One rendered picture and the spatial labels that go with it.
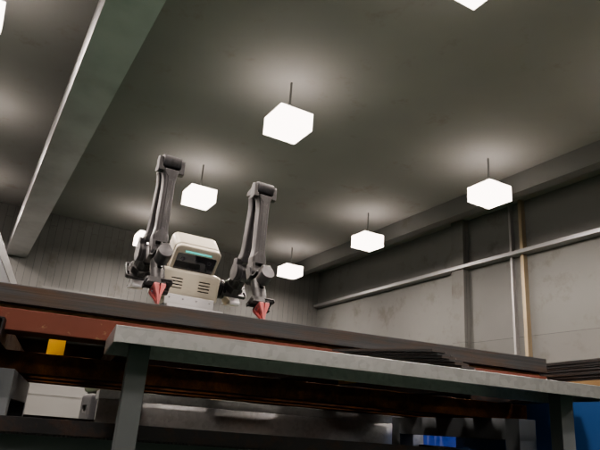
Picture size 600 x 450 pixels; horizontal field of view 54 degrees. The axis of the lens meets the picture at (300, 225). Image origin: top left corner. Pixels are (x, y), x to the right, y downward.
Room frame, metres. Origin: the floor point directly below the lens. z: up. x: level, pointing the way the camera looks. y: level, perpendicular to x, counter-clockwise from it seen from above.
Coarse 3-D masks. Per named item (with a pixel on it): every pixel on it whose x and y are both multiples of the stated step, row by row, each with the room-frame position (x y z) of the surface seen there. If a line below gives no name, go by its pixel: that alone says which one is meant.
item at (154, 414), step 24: (96, 408) 2.12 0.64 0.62; (144, 408) 2.17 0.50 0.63; (168, 408) 2.20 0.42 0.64; (192, 408) 2.23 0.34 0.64; (240, 432) 2.30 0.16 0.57; (264, 432) 2.33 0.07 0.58; (288, 432) 2.36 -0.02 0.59; (312, 432) 2.39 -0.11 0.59; (336, 432) 2.43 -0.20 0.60; (360, 432) 2.46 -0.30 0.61; (384, 432) 2.50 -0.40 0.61
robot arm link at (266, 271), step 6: (246, 270) 2.41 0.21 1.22; (258, 270) 2.36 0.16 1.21; (264, 270) 2.31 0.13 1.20; (270, 270) 2.33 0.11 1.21; (246, 276) 2.41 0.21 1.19; (252, 276) 2.38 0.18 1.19; (258, 276) 2.33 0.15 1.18; (264, 276) 2.30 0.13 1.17; (270, 276) 2.31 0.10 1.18; (258, 282) 2.34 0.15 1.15; (264, 282) 2.33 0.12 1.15
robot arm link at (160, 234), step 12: (156, 168) 2.20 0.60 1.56; (168, 168) 2.18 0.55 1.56; (168, 180) 2.19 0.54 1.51; (168, 192) 2.19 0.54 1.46; (168, 204) 2.20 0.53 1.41; (156, 216) 2.21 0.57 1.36; (168, 216) 2.20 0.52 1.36; (156, 228) 2.19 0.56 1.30; (168, 228) 2.21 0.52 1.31; (156, 240) 2.19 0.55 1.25; (168, 240) 2.21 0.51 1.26
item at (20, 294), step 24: (0, 288) 1.28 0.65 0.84; (24, 288) 1.30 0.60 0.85; (96, 312) 1.36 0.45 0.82; (120, 312) 1.37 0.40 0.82; (144, 312) 1.39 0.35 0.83; (168, 312) 1.41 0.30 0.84; (192, 312) 1.43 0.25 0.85; (216, 312) 1.45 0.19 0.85; (24, 336) 1.91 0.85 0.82; (264, 336) 1.51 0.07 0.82; (288, 336) 1.52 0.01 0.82; (312, 336) 1.54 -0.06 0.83; (336, 336) 1.56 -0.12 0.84; (360, 336) 1.59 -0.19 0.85; (480, 360) 1.72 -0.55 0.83; (504, 360) 1.75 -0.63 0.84; (528, 360) 1.78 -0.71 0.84
